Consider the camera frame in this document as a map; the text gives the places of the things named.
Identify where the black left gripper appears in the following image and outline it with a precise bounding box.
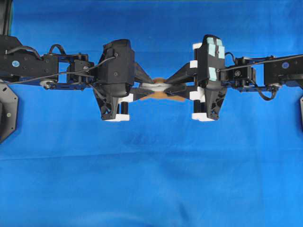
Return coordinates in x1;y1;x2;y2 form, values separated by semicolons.
93;62;154;121

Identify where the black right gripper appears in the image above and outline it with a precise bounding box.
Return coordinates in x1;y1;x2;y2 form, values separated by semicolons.
164;44;227;121

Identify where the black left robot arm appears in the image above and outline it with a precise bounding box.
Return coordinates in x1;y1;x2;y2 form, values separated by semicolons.
0;35;154;122

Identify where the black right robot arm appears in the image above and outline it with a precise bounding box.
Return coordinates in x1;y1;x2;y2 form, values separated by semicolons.
164;44;303;121

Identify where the blue table cloth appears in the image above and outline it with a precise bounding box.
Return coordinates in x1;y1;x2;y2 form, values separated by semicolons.
0;0;303;227

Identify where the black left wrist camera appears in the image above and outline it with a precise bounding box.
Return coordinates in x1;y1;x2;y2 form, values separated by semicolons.
98;39;135;85

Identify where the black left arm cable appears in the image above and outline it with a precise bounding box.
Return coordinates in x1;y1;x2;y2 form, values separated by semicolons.
0;53;118;85

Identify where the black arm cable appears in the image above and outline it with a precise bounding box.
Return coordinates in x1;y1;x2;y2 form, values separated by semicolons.
0;53;118;85
216;54;303;72

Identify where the black taped right wrist camera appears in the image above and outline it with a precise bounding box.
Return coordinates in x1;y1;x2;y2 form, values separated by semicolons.
194;35;225;90

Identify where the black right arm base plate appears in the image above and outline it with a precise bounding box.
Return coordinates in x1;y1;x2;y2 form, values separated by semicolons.
299;96;303;130

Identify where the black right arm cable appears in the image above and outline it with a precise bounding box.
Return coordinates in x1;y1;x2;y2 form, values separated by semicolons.
216;54;303;72

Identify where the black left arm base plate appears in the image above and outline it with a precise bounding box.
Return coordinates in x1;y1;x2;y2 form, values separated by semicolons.
0;84;18;143

